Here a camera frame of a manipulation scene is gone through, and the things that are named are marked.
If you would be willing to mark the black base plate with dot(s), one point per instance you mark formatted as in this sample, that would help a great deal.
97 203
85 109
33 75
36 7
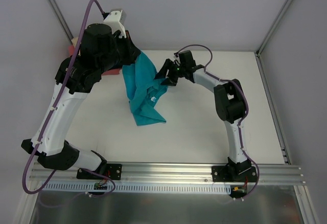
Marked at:
112 171
228 174

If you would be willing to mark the left aluminium frame post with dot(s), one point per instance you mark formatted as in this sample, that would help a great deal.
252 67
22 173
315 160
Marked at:
60 18

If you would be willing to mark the white slotted cable duct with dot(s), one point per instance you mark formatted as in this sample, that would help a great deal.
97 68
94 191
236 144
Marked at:
123 187

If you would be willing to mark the teal t shirt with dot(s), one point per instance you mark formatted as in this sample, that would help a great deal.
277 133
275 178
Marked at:
143 90

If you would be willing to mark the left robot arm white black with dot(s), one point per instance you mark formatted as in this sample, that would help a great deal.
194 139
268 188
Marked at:
101 49

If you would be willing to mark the aluminium frame post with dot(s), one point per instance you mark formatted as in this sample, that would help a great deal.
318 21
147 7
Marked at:
274 26
60 18

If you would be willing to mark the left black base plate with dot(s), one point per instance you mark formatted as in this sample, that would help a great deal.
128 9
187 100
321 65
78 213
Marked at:
112 171

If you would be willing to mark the pink folded t shirt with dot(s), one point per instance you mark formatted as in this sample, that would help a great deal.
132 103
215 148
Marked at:
115 71

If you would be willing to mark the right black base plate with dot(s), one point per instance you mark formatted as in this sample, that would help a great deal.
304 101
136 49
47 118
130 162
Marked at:
228 174

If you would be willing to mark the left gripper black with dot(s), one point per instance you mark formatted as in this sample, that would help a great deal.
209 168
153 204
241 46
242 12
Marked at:
131 50

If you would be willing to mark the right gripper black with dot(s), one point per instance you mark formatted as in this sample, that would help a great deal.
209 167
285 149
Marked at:
174 71

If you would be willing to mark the beige folded t shirt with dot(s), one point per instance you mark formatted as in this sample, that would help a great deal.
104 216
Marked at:
75 45

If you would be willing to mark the right aluminium frame post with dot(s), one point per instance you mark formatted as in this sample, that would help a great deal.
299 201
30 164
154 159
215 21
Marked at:
274 26

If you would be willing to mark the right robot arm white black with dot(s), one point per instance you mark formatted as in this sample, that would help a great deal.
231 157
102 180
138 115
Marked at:
230 103

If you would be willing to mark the aluminium mounting rail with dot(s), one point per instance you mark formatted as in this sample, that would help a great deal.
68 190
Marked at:
270 174

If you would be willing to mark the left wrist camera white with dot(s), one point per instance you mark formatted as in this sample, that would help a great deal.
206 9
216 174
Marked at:
115 19

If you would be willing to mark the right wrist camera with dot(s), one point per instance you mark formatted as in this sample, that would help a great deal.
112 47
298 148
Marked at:
185 59

